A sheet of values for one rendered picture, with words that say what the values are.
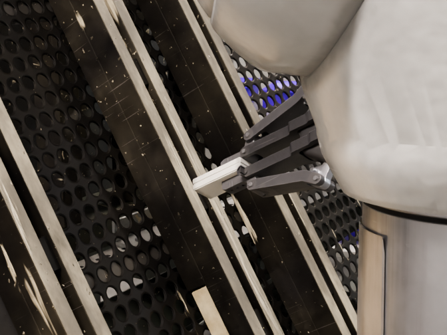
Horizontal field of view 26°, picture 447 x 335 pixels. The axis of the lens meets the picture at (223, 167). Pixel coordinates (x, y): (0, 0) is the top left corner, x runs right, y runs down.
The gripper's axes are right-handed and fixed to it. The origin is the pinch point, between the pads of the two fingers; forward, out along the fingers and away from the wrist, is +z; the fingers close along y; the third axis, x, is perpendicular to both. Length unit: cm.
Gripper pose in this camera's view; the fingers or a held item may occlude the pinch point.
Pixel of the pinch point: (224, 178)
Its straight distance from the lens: 107.3
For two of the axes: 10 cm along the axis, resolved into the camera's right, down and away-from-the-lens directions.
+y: -0.4, -8.6, 5.1
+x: -6.6, -3.6, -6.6
